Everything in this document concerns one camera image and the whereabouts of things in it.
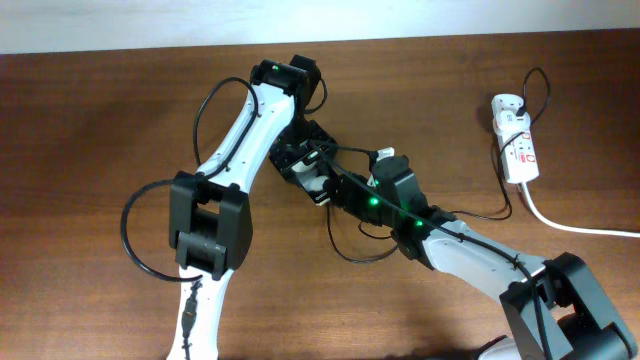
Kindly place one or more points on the black Galaxy flip phone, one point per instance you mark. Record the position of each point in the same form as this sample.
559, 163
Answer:
311, 178

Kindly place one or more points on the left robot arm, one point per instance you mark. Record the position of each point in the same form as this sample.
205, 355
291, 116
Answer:
210, 224

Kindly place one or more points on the white USB wall charger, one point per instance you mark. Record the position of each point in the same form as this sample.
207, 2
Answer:
506, 122

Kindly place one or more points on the white power strip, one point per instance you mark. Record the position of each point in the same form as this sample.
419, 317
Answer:
518, 155

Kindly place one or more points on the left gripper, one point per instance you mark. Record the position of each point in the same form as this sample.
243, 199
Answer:
283, 157

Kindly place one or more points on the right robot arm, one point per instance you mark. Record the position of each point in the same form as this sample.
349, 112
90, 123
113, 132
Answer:
555, 308

